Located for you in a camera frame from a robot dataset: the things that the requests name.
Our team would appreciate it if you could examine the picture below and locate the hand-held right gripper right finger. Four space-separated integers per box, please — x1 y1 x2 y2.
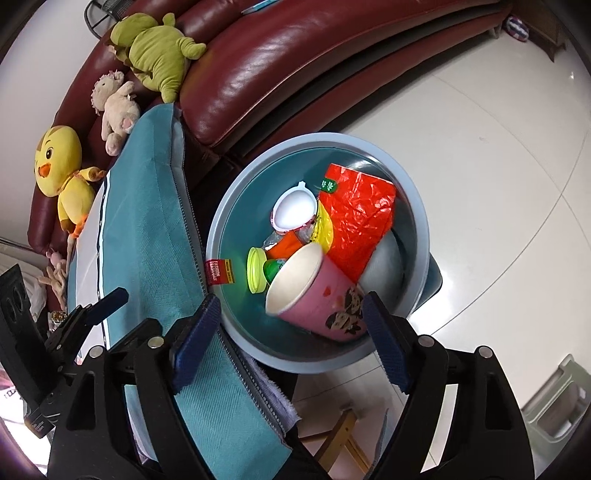
362 291 541 480

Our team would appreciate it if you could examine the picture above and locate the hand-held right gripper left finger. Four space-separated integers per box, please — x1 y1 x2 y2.
48 293 222 480

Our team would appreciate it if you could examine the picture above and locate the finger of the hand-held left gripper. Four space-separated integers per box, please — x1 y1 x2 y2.
45 286 130 370

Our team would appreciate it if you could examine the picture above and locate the green plastic lid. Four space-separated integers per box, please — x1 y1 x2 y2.
246 246 269 295

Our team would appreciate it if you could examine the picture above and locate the red plastic snack bag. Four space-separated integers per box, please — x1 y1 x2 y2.
316 162 399 284

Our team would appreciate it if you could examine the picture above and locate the orange jelly cup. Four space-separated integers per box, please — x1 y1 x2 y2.
265 230 308 261

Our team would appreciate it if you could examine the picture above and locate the teal round trash bin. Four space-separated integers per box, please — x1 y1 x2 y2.
205 132 441 374

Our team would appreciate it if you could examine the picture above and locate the white lid with red rim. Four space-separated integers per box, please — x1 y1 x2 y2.
271 181 320 232

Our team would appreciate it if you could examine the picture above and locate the beige long-limbed plush toy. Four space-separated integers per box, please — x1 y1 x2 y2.
38 249 70 310

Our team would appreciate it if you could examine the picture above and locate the teal printed tablecloth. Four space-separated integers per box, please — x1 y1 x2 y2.
67 102 301 480

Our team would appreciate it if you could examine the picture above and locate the wooden stool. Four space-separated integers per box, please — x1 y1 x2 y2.
300 406 384 472

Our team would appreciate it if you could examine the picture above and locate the yellow chick plush toy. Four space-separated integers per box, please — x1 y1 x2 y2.
34 124 108 238

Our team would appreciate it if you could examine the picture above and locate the light green plastic stool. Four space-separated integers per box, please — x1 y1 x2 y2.
519 353 591 450

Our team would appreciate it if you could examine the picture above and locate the beige lamb plush toy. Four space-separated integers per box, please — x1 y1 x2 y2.
90 70 141 157

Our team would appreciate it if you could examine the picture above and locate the green dinosaur plush toy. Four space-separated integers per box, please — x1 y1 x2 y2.
110 13 207 103

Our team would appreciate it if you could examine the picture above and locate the dark red leather sofa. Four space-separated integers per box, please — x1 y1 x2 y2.
28 0 513 250

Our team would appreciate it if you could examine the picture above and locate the purple striped slipper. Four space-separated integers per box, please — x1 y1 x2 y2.
505 15 529 43

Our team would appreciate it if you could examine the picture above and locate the wooden cabinet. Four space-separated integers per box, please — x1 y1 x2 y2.
489 0 571 61

